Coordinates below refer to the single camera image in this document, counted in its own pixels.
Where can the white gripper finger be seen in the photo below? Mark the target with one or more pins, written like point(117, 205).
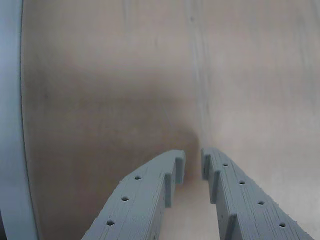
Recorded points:
point(250, 212)
point(135, 205)

